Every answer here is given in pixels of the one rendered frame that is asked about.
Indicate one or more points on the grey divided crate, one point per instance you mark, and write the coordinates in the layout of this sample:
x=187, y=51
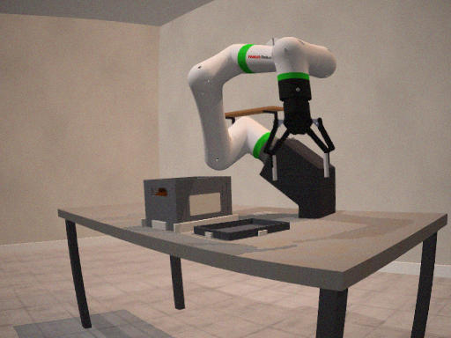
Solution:
x=188, y=199

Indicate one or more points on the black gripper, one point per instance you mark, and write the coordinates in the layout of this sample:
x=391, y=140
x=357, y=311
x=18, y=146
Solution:
x=298, y=120

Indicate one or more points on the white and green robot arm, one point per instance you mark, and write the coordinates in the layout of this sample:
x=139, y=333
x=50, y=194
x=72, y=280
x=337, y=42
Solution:
x=291, y=58

